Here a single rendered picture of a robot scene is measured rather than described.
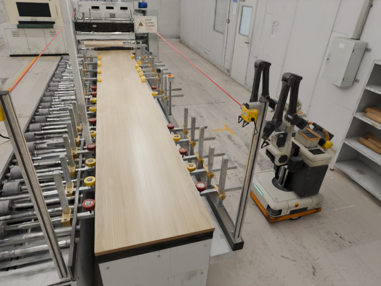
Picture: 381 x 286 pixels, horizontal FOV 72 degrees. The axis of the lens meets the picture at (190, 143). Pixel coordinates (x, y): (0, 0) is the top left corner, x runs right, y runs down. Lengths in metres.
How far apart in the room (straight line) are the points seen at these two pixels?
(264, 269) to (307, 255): 0.49
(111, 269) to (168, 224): 0.42
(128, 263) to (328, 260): 1.96
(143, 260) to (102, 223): 0.33
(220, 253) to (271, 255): 0.98
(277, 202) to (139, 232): 1.68
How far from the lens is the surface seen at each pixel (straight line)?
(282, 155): 2.75
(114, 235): 1.67
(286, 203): 2.96
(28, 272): 1.91
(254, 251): 2.80
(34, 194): 1.38
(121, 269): 1.78
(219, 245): 1.97
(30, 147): 2.81
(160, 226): 1.68
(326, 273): 2.91
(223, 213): 2.07
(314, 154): 2.84
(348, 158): 4.40
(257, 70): 2.54
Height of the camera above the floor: 2.16
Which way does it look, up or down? 31 degrees down
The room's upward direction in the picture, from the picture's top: 3 degrees clockwise
